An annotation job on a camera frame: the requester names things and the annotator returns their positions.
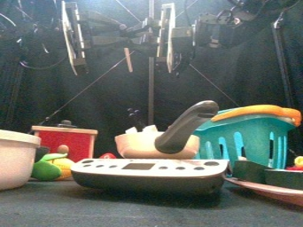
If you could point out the yellow toy corn green leaf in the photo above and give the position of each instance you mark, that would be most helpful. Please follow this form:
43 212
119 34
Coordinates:
63 164

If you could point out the pink serving tray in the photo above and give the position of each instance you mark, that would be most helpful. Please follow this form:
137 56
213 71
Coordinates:
273 190

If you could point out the white plastic bowl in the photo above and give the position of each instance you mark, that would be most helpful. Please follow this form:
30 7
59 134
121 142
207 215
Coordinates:
15 159

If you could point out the yellow toy food piece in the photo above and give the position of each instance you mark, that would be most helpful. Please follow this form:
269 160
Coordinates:
300 161

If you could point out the teal plastic basket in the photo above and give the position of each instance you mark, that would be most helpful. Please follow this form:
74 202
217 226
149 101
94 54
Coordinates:
253 139

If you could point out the white toy induction stove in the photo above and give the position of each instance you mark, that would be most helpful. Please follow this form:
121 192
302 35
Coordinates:
150 174

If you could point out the orange toy food piece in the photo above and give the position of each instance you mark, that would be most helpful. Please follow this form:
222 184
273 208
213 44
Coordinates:
261 110

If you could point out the dark toy sushi roll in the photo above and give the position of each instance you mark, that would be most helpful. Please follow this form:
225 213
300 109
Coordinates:
284 178

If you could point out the brown wooden knob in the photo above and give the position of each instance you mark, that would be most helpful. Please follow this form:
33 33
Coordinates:
63 149

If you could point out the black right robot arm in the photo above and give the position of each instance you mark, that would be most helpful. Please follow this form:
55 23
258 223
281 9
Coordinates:
245 17

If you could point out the black vertical frame post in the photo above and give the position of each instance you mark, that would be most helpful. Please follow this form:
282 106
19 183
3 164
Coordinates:
282 65

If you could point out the small red toy piece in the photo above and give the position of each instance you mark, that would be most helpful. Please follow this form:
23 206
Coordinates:
107 156

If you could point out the green toy vegetable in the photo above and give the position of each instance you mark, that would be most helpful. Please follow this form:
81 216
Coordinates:
46 171

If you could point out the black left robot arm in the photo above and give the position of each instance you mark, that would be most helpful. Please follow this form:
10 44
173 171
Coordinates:
31 20

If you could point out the red wooden toy box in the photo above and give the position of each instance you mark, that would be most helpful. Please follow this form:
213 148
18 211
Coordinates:
75 143

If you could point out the dark toy figure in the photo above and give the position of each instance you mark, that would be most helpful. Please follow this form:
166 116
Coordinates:
135 118

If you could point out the vertical metal frame pole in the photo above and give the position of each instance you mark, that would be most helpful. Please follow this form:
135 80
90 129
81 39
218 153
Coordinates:
151 88

